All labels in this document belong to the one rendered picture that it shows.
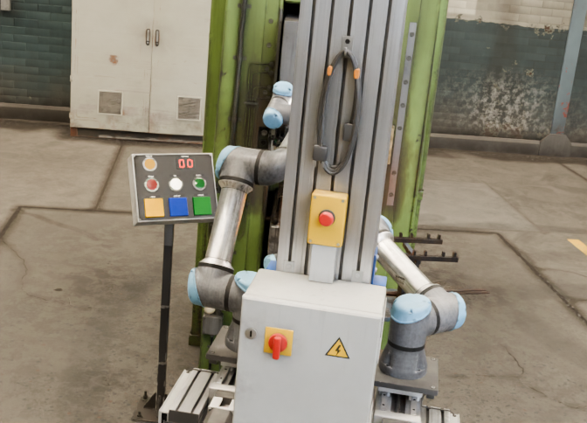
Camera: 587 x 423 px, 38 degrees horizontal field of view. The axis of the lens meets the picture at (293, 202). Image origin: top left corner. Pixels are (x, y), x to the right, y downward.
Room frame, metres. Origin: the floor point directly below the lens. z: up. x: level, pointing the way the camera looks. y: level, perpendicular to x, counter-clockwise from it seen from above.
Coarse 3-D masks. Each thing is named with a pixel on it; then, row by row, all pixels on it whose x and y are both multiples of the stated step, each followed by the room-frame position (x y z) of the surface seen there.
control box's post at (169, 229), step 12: (168, 228) 3.35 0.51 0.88; (168, 240) 3.35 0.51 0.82; (168, 252) 3.35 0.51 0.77; (168, 264) 3.35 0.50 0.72; (168, 276) 3.35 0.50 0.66; (168, 288) 3.35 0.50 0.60; (168, 300) 3.35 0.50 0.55; (168, 312) 3.35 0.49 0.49; (168, 324) 3.36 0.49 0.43; (156, 396) 3.35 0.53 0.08; (156, 408) 3.35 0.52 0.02
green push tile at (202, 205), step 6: (192, 198) 3.28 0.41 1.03; (198, 198) 3.29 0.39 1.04; (204, 198) 3.30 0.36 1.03; (210, 198) 3.31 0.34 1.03; (198, 204) 3.28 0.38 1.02; (204, 204) 3.29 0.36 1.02; (210, 204) 3.30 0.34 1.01; (198, 210) 3.27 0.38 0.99; (204, 210) 3.28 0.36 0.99; (210, 210) 3.29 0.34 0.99
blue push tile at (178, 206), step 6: (174, 198) 3.25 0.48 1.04; (180, 198) 3.26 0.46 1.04; (186, 198) 3.27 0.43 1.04; (174, 204) 3.24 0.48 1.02; (180, 204) 3.25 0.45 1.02; (186, 204) 3.26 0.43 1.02; (174, 210) 3.23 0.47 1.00; (180, 210) 3.24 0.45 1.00; (186, 210) 3.25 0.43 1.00; (174, 216) 3.22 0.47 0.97
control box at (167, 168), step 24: (144, 168) 3.27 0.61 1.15; (168, 168) 3.31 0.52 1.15; (192, 168) 3.35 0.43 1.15; (144, 192) 3.22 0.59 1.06; (168, 192) 3.26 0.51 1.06; (192, 192) 3.30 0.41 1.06; (216, 192) 3.35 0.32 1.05; (144, 216) 3.17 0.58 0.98; (168, 216) 3.21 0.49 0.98; (192, 216) 3.25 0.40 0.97
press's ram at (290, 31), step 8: (288, 16) 3.70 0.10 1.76; (296, 16) 3.74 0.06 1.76; (288, 24) 3.45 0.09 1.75; (296, 24) 3.45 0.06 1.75; (288, 32) 3.45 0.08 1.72; (296, 32) 3.45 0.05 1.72; (288, 40) 3.45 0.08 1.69; (296, 40) 3.45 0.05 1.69; (288, 48) 3.45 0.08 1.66; (288, 56) 3.45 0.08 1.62; (280, 64) 3.45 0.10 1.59; (288, 64) 3.45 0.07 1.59; (280, 72) 3.45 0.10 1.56; (288, 72) 3.45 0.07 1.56; (280, 80) 3.45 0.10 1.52; (288, 80) 3.45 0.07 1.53
